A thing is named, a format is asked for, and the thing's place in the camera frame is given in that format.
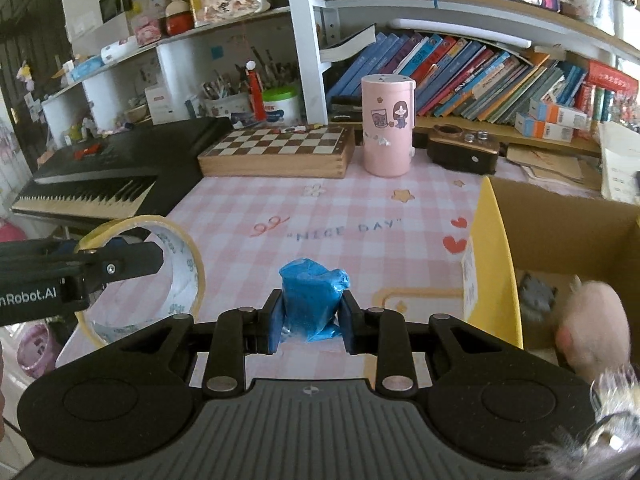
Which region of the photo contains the yellow tape roll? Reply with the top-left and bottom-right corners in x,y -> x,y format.
76,214 -> 206,348

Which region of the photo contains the blue plastic bag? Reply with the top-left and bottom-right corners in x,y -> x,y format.
279,258 -> 350,342

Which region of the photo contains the pink plush pig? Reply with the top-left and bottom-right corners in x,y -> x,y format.
552,275 -> 631,382

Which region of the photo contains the grey purple toy car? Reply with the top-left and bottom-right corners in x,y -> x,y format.
518,272 -> 558,323

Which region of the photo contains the black electronic keyboard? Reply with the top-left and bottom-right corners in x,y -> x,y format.
11,117 -> 232,224

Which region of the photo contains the yellow cardboard box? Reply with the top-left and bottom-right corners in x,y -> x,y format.
462,177 -> 639,362

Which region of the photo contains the wooden chess board box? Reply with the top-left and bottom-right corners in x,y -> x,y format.
198,125 -> 355,179

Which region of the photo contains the red white pen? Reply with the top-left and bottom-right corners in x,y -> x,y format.
245,60 -> 267,122

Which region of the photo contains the pink cylindrical canister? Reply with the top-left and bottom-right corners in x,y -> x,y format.
361,74 -> 416,178

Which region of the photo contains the white green lidded jar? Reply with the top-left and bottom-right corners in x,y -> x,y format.
262,86 -> 302,126

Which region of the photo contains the orange white medicine box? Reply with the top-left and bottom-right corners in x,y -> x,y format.
528,99 -> 588,130
514,113 -> 574,143

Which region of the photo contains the white bookshelf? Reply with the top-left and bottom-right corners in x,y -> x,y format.
39,0 -> 640,156

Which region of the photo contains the red book box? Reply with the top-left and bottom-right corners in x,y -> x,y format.
586,60 -> 639,96

